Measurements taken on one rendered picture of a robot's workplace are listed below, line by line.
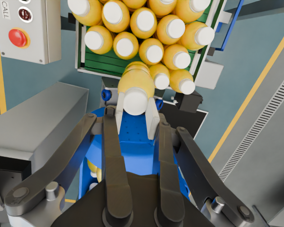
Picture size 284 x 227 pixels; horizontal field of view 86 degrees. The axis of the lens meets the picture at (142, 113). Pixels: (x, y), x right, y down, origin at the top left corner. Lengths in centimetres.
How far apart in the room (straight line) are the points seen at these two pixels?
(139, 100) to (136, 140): 20
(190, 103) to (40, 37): 48
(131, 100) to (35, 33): 30
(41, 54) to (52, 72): 126
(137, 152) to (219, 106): 160
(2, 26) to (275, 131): 253
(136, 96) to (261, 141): 234
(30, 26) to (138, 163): 39
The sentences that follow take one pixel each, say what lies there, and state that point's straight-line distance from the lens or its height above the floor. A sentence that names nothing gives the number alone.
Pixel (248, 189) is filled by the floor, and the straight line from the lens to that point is 311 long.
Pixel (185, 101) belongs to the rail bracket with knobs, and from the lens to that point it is 57.
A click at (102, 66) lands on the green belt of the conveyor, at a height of 90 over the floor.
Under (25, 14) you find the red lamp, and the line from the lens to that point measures 45.
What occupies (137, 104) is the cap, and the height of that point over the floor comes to 129.
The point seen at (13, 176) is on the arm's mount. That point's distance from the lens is 80.
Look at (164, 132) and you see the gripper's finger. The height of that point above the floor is 138.
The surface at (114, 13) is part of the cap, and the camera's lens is 40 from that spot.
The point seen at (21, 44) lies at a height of 111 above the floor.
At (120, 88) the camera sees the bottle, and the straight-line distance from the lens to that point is 27.
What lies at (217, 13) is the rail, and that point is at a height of 97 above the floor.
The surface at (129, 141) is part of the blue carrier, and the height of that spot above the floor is 118.
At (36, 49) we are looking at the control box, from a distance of 46.
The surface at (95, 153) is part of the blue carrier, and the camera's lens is 40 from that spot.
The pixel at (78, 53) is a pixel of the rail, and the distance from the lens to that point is 56.
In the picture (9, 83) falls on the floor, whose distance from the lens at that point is 197.
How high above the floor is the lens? 150
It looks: 64 degrees down
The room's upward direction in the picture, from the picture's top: 174 degrees clockwise
